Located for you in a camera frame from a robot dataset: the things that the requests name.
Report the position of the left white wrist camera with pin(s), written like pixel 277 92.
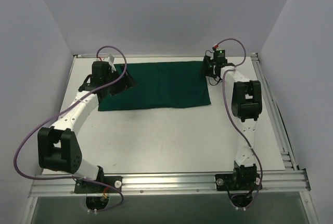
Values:
pixel 110 60

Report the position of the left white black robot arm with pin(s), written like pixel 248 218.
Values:
pixel 58 146

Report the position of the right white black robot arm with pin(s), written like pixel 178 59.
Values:
pixel 242 98

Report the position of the front aluminium rail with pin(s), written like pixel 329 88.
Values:
pixel 176 183

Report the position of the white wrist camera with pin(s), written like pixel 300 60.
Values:
pixel 216 47
pixel 110 60

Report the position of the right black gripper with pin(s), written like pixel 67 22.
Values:
pixel 207 65

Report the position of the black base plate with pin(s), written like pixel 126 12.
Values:
pixel 233 182
pixel 109 184

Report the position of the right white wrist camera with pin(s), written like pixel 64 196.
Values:
pixel 216 47

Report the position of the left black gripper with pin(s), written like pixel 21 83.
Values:
pixel 124 78

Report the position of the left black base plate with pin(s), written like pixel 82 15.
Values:
pixel 109 184

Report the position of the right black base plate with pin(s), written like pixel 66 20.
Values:
pixel 233 182

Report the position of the right aluminium rail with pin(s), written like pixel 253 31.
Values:
pixel 275 117

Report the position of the green surgical cloth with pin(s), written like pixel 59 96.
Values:
pixel 161 85

